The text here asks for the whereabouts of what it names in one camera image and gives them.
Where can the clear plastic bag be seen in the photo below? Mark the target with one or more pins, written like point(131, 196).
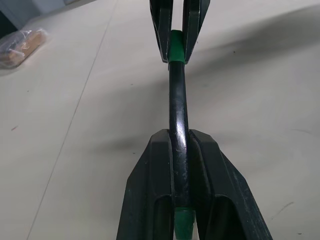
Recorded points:
point(20, 50)

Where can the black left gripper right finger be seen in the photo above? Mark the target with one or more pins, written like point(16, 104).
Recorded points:
point(220, 180)

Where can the green marker cap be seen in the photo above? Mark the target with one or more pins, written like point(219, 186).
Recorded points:
point(176, 47)

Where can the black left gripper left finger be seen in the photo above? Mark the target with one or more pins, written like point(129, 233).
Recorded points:
point(147, 180)

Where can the black marker with green end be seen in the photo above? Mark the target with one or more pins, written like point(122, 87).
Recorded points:
point(178, 140)

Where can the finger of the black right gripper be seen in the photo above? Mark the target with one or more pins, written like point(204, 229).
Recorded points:
point(161, 27)
point(193, 27)

